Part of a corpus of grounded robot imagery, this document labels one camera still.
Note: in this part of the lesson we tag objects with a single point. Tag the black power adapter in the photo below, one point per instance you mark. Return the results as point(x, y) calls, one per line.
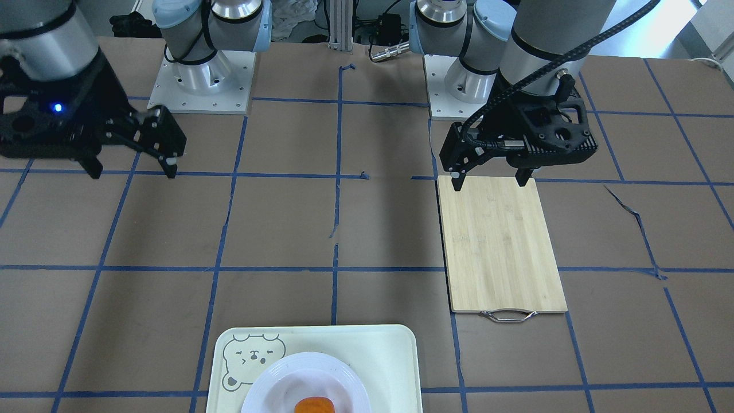
point(388, 29)

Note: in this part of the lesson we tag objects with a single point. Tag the silver metal connector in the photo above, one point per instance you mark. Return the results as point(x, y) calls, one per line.
point(389, 52)

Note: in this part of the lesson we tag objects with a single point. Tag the white crumpled cloth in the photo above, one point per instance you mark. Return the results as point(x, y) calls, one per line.
point(286, 15)

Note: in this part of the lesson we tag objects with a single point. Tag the aluminium frame post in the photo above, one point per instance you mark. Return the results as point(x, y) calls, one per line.
point(341, 22)

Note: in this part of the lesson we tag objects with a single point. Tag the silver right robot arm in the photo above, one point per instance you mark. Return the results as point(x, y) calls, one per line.
point(52, 41)

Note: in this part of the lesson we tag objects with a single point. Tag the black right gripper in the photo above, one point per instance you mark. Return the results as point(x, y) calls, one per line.
point(110, 96)

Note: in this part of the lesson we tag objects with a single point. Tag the orange fruit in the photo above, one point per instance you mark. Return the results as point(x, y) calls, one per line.
point(315, 404)

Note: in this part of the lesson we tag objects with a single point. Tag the cream bear tray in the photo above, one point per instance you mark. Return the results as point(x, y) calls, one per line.
point(384, 357)

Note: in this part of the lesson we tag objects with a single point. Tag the bamboo cutting board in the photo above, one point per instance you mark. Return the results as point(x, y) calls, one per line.
point(497, 248)

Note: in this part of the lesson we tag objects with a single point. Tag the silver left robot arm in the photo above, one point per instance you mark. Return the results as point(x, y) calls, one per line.
point(507, 43)

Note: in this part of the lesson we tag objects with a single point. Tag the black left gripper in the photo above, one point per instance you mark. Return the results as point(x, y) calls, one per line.
point(503, 127)

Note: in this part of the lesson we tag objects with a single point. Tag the white ribbed plate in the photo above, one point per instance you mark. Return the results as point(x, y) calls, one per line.
point(307, 375)

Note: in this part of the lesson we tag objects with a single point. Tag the black cloth bundle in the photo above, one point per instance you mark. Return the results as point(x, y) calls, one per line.
point(134, 25)

